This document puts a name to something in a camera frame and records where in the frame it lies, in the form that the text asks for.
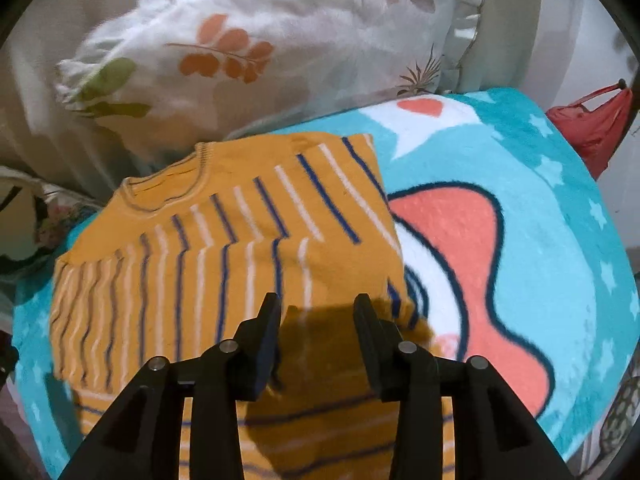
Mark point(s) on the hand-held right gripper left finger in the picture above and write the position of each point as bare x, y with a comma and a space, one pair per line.
260, 355

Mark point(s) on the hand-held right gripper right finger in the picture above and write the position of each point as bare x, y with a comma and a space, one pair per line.
377, 360

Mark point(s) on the yellow striped sweater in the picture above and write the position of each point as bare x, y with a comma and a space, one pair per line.
225, 240

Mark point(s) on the teal printed blanket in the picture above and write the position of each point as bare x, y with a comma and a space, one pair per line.
540, 260

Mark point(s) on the small floral cushion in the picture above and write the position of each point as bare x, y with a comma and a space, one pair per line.
30, 220

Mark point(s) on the white leaf print pillow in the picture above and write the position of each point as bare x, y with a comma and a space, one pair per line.
280, 60

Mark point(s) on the red plastic bag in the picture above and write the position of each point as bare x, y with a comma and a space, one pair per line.
597, 125

